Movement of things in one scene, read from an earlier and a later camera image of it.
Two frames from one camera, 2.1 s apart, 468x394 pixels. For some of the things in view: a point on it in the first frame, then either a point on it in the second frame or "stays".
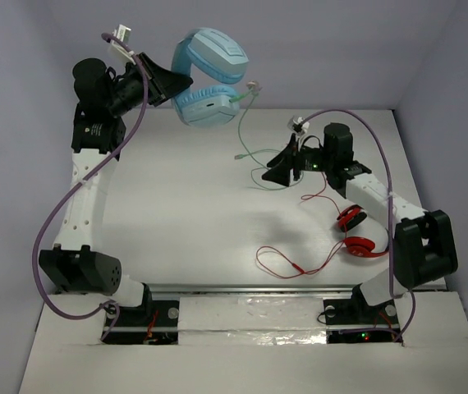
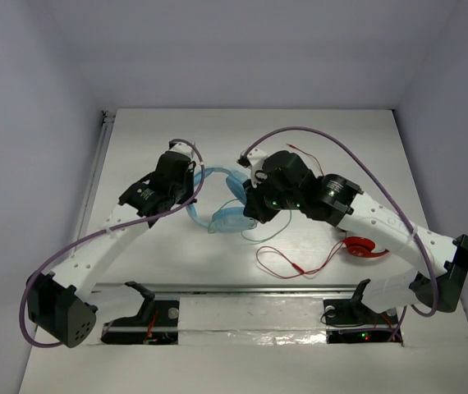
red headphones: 351,217 stays
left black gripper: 152,80 -> 186,190
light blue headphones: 217,57 -> 229,220
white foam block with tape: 251,320 stays
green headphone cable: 252,91 -> 260,240
